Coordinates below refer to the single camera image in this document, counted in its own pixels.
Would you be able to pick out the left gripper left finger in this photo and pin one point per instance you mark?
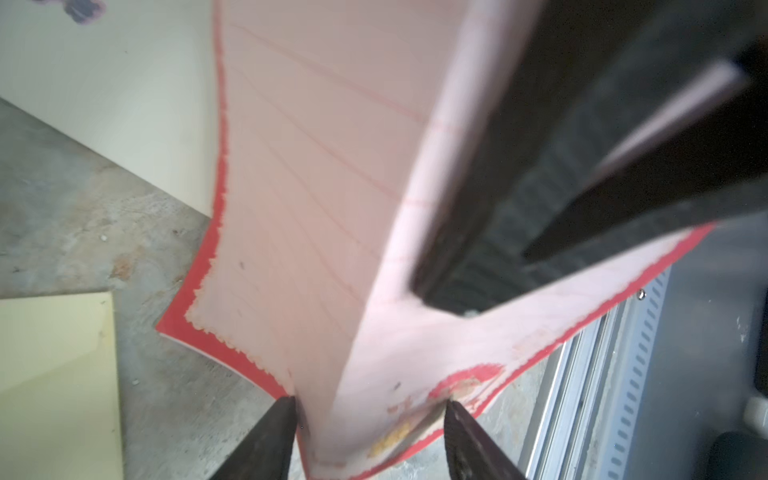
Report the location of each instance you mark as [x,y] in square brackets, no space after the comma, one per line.
[265,452]

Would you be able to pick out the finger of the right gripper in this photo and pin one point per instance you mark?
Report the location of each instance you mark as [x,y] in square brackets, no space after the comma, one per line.
[476,259]
[714,167]

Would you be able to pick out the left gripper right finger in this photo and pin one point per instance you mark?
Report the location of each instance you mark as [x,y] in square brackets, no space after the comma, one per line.
[470,452]

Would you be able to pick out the yellow envelope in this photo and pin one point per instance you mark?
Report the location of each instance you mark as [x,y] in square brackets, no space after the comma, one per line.
[60,412]

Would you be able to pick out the red bordered card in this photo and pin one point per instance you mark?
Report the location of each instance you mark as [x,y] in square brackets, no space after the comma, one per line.
[342,124]

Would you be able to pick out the cream white envelope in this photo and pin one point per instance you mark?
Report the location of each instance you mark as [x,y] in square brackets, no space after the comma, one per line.
[136,85]

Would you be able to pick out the aluminium rail frame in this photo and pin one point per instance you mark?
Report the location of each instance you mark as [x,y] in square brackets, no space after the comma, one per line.
[586,412]

